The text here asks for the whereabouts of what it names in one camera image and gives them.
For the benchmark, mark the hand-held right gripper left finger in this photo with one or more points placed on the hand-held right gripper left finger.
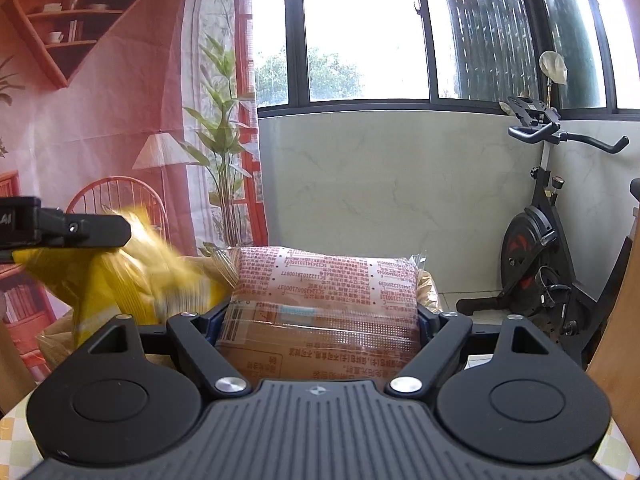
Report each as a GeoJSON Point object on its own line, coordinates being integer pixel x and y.
{"type": "Point", "coordinates": [221, 316]}

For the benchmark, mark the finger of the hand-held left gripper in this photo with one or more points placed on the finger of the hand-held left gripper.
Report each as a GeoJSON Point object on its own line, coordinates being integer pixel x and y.
{"type": "Point", "coordinates": [85, 229]}

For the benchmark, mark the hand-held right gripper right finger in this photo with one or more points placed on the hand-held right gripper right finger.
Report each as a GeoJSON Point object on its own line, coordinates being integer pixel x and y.
{"type": "Point", "coordinates": [424, 320]}

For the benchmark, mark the yellow snack packet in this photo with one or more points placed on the yellow snack packet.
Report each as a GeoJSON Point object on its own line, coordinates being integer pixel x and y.
{"type": "Point", "coordinates": [130, 285]}

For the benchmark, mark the red printed cracker packet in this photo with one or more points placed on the red printed cracker packet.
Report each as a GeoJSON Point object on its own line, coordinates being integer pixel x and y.
{"type": "Point", "coordinates": [320, 300]}

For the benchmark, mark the printed room backdrop cloth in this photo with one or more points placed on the printed room backdrop cloth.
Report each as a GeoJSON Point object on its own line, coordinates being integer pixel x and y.
{"type": "Point", "coordinates": [125, 110]}

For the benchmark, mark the black exercise bike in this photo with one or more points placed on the black exercise bike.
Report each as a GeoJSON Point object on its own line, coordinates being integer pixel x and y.
{"type": "Point", "coordinates": [530, 240]}

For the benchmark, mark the wooden board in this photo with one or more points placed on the wooden board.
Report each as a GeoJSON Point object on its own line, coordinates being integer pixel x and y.
{"type": "Point", "coordinates": [620, 340]}

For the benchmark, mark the white plastic bag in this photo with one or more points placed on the white plastic bag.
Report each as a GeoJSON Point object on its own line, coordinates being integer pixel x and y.
{"type": "Point", "coordinates": [554, 66]}

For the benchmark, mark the black framed window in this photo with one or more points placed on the black framed window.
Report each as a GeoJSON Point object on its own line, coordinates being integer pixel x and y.
{"type": "Point", "coordinates": [365, 35]}

